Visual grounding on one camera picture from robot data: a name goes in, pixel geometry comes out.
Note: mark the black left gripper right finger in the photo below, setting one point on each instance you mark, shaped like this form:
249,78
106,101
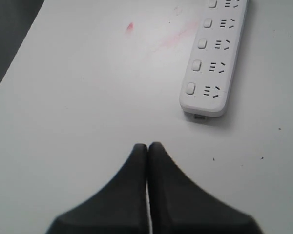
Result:
179,206

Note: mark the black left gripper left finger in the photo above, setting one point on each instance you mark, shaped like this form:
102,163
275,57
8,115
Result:
120,207

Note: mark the white five-socket power strip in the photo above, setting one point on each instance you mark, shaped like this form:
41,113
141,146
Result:
206,85

